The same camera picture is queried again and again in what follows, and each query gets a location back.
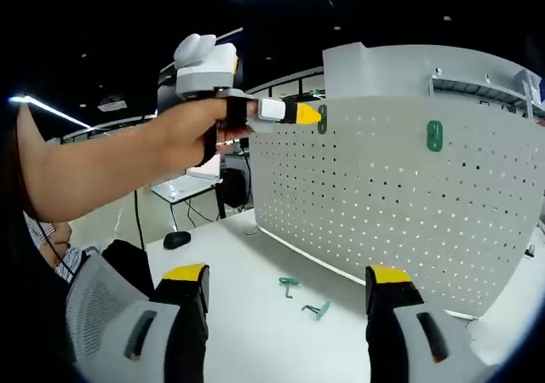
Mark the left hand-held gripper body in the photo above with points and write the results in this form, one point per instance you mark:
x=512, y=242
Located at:
x=204, y=72

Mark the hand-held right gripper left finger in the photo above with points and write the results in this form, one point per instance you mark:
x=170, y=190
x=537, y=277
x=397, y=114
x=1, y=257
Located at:
x=183, y=323

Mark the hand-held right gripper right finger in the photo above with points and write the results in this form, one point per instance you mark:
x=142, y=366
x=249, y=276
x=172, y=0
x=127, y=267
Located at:
x=391, y=323

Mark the green hook assembly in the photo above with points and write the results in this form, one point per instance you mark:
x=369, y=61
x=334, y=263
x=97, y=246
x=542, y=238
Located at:
x=319, y=310
x=322, y=119
x=289, y=281
x=434, y=136

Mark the white perforated mounting plate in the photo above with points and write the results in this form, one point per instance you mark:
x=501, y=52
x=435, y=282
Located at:
x=383, y=208

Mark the person's left hand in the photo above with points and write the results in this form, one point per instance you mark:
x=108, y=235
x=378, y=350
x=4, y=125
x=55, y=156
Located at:
x=187, y=132

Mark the black office chair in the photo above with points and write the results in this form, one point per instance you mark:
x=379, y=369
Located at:
x=234, y=187

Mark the dark cloth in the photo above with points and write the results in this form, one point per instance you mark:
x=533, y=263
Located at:
x=127, y=264

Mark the black computer mouse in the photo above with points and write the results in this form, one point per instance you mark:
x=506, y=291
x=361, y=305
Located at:
x=176, y=240

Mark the white mesh office chair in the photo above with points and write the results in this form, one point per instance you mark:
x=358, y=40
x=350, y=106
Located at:
x=93, y=298

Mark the ceiling air conditioner unit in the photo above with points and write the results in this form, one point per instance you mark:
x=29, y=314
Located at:
x=112, y=104

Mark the white side desk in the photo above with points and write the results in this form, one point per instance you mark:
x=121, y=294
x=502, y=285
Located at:
x=183, y=187

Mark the white partition screen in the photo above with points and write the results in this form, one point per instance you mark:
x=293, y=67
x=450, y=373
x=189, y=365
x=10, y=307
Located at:
x=383, y=72

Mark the person's dark clothing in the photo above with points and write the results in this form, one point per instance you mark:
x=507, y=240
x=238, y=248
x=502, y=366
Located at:
x=30, y=315

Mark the ceiling light strip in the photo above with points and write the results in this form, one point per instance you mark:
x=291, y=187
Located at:
x=55, y=111

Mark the person's striped shirt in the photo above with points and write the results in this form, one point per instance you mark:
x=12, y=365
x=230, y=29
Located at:
x=42, y=230

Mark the metal storage shelf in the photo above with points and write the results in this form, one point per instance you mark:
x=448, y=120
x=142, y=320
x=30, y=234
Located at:
x=460, y=86

